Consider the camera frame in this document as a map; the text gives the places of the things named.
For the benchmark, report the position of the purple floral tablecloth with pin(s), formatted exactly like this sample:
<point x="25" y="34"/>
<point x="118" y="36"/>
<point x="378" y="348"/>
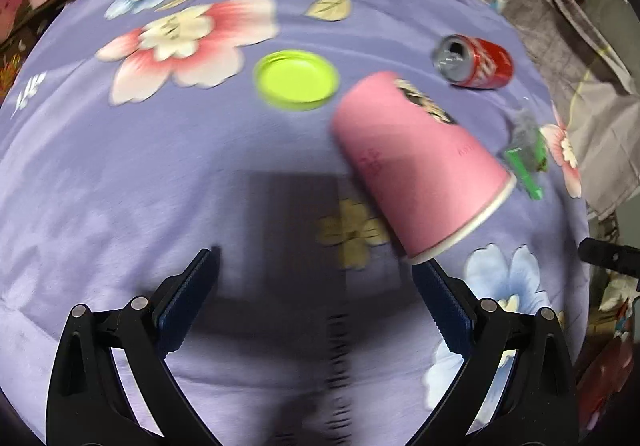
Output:
<point x="125" y="176"/>

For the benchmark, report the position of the red soda can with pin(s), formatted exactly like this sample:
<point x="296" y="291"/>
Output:
<point x="485" y="63"/>

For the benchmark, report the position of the lime green plastic lid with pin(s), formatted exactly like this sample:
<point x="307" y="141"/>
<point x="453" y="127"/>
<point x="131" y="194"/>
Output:
<point x="295" y="78"/>

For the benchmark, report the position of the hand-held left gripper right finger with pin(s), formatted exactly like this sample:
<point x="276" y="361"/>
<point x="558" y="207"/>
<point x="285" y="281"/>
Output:
<point x="445" y="313"/>

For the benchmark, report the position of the grey striped cloth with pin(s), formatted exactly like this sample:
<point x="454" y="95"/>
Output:
<point x="590" y="91"/>

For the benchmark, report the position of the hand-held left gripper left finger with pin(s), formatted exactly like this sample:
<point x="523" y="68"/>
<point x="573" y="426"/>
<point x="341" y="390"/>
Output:
<point x="185" y="306"/>

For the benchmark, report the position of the red patterned box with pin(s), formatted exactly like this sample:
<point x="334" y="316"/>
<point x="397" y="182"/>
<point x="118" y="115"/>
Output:
<point x="605" y="376"/>

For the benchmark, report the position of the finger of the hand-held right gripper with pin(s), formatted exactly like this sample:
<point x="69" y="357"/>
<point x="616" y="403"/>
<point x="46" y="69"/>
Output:
<point x="610" y="255"/>

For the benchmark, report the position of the pink paper cup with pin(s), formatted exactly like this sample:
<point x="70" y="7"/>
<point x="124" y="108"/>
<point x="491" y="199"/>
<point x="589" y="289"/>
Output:
<point x="410" y="161"/>

